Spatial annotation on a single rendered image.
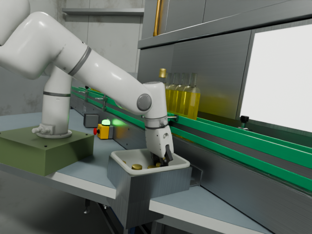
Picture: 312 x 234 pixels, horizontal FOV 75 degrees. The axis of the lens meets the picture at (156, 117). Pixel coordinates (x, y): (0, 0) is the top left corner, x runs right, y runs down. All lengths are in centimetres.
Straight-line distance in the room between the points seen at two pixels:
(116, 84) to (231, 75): 53
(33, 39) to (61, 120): 41
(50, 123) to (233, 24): 81
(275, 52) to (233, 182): 45
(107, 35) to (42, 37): 418
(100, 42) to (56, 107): 394
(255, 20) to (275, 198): 61
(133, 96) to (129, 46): 387
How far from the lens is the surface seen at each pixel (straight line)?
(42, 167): 75
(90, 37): 487
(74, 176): 74
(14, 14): 59
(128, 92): 49
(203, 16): 113
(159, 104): 60
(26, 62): 49
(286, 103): 77
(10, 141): 83
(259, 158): 63
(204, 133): 74
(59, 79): 81
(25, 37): 50
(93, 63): 51
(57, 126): 84
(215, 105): 92
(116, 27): 459
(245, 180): 64
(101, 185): 69
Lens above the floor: 107
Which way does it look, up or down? 8 degrees down
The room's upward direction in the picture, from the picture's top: 7 degrees clockwise
